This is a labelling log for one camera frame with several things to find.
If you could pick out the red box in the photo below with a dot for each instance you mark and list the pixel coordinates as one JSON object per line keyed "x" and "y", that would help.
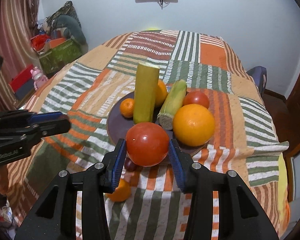
{"x": 21, "y": 78}

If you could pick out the smooth yellow corn piece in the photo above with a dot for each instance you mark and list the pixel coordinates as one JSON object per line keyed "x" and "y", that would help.
{"x": 145, "y": 95}

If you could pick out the corn piece with pale husk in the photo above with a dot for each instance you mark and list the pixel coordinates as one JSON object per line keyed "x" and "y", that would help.
{"x": 173, "y": 100}

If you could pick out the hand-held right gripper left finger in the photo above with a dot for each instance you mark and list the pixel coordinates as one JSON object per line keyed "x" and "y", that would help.
{"x": 117, "y": 165}

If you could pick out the purple plate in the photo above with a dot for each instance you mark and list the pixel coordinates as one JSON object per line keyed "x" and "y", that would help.
{"x": 118, "y": 126}

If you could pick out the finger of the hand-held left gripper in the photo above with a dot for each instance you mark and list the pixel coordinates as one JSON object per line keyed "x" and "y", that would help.
{"x": 57, "y": 126}
{"x": 47, "y": 116}

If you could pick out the orange box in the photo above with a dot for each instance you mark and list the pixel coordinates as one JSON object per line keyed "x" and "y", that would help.
{"x": 57, "y": 42}

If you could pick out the small mandarin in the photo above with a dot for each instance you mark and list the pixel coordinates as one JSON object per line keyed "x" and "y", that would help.
{"x": 122, "y": 192}
{"x": 127, "y": 108}

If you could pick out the dark patterned pillow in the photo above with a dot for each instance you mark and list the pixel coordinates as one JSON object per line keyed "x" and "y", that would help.
{"x": 65, "y": 11}

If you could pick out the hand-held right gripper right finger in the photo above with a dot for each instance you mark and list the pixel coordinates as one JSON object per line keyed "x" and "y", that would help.
{"x": 176, "y": 165}

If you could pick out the yellow chair back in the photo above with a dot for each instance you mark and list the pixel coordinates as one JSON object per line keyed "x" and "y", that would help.
{"x": 152, "y": 29}

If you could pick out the pink toy figure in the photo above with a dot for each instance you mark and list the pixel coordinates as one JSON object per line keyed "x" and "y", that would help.
{"x": 39, "y": 78}

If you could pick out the small dark red fruit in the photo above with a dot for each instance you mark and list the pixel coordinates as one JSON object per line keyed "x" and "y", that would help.
{"x": 130, "y": 165}

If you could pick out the green storage box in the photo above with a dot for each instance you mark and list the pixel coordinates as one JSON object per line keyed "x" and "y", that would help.
{"x": 60, "y": 57}

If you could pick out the red plastic bag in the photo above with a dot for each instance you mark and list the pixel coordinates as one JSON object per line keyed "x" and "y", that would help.
{"x": 38, "y": 42}

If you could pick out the brown striped curtain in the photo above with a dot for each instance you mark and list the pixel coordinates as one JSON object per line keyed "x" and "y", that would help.
{"x": 12, "y": 30}

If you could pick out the plain orange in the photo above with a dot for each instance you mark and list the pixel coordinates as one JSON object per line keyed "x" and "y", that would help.
{"x": 161, "y": 93}

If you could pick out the red tomato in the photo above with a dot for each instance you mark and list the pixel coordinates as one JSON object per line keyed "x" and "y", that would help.
{"x": 197, "y": 98}
{"x": 147, "y": 145}

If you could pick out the blue chair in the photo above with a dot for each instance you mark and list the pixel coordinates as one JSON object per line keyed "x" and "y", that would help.
{"x": 258, "y": 80}

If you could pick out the large orange with sticker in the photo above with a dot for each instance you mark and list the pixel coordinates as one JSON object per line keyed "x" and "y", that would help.
{"x": 193, "y": 126}

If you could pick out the grey plush toy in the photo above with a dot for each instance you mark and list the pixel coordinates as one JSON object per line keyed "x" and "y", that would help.
{"x": 72, "y": 28}

